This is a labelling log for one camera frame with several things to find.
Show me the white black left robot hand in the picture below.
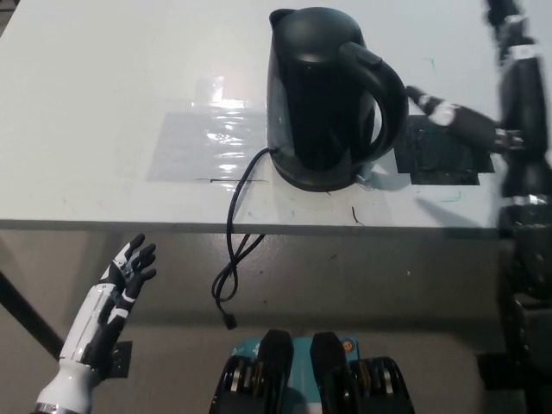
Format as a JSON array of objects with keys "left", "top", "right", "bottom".
[{"left": 58, "top": 233, "right": 157, "bottom": 380}]

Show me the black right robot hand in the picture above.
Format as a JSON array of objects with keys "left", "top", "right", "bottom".
[{"left": 405, "top": 0, "right": 552, "bottom": 210}]

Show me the black electric kettle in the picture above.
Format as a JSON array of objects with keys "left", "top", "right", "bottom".
[{"left": 266, "top": 8, "right": 410, "bottom": 185}]

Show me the black round kettle base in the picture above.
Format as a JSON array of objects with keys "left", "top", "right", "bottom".
[{"left": 270, "top": 148, "right": 367, "bottom": 193}]

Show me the black diagonal table leg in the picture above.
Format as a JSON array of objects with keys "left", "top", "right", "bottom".
[{"left": 0, "top": 269, "right": 66, "bottom": 357}]

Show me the black tape patch on table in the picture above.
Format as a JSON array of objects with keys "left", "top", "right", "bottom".
[{"left": 395, "top": 114, "right": 495, "bottom": 186}]

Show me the clear plastic sheet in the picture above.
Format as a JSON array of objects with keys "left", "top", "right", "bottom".
[{"left": 147, "top": 77, "right": 271, "bottom": 185}]

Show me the black power cord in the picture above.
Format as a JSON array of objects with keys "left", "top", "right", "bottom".
[{"left": 210, "top": 146, "right": 277, "bottom": 332}]

